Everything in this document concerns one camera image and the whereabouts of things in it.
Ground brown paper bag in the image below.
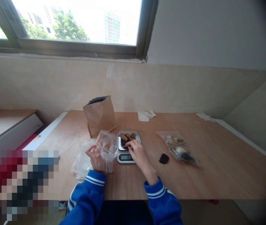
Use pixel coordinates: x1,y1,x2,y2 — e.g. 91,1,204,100
83,95,118,138

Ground filled zip bag dark pieces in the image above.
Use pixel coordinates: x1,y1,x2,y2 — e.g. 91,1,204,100
167,145,201,167

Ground filled zip bag light pieces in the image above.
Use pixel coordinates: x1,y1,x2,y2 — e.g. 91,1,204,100
156,130,191,148

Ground silver digital kitchen scale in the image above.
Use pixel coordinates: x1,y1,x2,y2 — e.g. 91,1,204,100
117,130,143,164

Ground small black lump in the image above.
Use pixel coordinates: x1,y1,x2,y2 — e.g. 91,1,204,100
159,153,170,164

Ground window with dark frame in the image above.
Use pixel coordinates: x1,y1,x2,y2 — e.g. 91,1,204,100
0,0,159,62

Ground crumpled white tissue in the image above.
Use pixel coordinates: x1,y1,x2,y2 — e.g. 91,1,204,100
137,109,157,122
195,112,216,123

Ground person's right hand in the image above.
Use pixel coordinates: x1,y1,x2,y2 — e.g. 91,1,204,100
125,139,151,166

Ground clear red-striped zip bag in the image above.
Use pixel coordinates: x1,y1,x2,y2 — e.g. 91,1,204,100
95,130,119,174

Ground person's left hand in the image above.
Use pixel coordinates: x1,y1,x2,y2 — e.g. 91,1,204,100
85,144,108,174

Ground stack of clear plastic bags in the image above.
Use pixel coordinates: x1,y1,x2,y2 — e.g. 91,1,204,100
70,138,96,180

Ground pile of dried brown pieces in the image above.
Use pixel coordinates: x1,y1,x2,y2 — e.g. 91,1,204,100
120,132,139,145

